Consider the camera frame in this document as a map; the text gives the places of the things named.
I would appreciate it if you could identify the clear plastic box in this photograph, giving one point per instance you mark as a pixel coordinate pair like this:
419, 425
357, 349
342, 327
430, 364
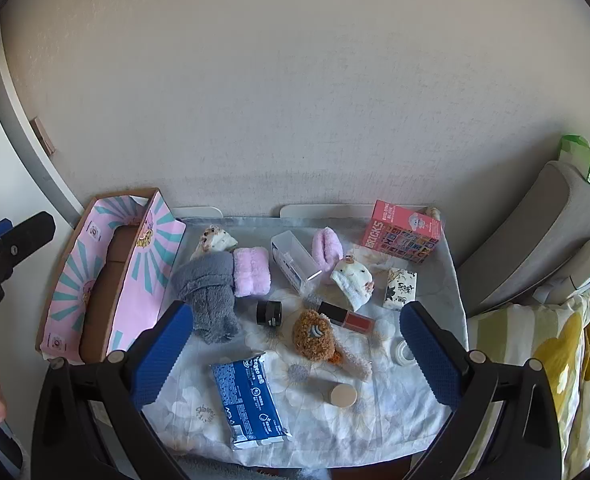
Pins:
292, 260

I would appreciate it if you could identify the grey sofa cushion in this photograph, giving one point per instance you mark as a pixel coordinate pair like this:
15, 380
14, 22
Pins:
540, 220

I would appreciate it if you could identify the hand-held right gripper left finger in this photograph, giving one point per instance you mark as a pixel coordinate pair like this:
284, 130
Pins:
165, 355

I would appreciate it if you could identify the light grey cushion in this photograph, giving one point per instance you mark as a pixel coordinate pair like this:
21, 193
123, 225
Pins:
585, 265

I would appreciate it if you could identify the brown plush toy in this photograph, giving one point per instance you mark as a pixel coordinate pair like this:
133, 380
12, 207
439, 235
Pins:
315, 335

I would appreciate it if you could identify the red printed carton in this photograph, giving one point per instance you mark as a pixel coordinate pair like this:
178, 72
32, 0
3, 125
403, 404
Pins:
400, 240

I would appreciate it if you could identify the blue packet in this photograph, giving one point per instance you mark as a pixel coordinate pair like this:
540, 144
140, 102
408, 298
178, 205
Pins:
245, 400

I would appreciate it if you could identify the red lip gloss tube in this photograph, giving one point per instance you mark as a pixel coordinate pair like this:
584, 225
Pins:
355, 321

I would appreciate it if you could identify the grey fuzzy sock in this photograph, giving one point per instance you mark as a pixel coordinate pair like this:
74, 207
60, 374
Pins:
205, 290

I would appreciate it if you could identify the white plush cat toy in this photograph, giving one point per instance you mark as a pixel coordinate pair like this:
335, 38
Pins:
215, 241

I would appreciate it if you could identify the yellow floral blanket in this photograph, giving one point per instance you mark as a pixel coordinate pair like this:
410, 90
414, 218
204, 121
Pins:
540, 350

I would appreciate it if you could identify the green packet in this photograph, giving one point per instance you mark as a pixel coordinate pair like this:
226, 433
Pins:
585, 157

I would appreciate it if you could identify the small beige object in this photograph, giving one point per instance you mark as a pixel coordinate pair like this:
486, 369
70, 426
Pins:
433, 213

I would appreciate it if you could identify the black jar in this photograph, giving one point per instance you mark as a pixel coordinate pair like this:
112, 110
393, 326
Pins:
269, 313

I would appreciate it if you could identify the small beige wall fitting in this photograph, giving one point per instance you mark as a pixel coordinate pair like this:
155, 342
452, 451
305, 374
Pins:
42, 135

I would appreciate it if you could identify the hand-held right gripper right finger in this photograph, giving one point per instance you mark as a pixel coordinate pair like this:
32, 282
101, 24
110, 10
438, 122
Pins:
430, 355

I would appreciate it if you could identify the small white round container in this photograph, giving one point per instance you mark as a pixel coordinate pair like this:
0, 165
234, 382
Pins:
404, 352

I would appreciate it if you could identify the floral tablecloth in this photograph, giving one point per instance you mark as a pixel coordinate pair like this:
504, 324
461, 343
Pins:
325, 425

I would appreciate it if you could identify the beige round lid jar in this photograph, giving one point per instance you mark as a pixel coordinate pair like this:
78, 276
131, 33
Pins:
342, 394

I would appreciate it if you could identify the white door frame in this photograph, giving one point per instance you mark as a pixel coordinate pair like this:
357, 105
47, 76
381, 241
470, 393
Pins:
20, 125

